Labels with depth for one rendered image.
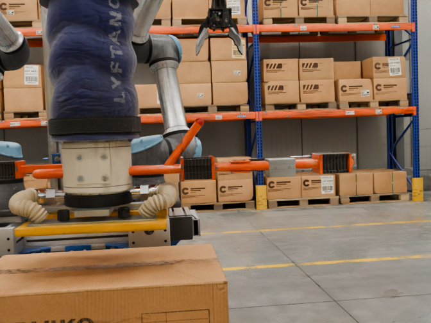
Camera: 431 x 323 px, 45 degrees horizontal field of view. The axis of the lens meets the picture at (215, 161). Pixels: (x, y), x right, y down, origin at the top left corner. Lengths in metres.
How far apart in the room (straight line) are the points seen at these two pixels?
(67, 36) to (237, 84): 7.44
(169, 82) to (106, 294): 1.03
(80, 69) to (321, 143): 9.17
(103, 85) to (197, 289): 0.51
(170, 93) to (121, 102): 0.74
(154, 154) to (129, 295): 0.77
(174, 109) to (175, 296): 0.94
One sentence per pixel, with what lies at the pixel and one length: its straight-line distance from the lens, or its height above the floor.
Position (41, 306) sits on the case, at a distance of 1.22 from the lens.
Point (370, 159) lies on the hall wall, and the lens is 10.63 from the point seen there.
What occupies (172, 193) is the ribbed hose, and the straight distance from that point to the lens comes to 1.24.
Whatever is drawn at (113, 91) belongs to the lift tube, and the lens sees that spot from 1.25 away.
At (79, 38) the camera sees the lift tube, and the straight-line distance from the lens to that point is 1.26.
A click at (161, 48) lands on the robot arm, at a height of 1.60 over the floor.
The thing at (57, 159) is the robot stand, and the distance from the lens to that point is 2.05.
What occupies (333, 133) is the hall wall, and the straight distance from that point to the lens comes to 10.36.
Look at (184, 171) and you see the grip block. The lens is 1.29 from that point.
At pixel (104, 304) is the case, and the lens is 1.19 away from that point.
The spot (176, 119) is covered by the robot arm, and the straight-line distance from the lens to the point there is 1.95.
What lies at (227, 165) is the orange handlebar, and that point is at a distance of 1.31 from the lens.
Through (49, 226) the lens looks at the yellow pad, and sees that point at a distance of 1.24.
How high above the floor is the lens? 1.27
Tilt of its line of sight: 3 degrees down
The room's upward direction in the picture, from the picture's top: 2 degrees counter-clockwise
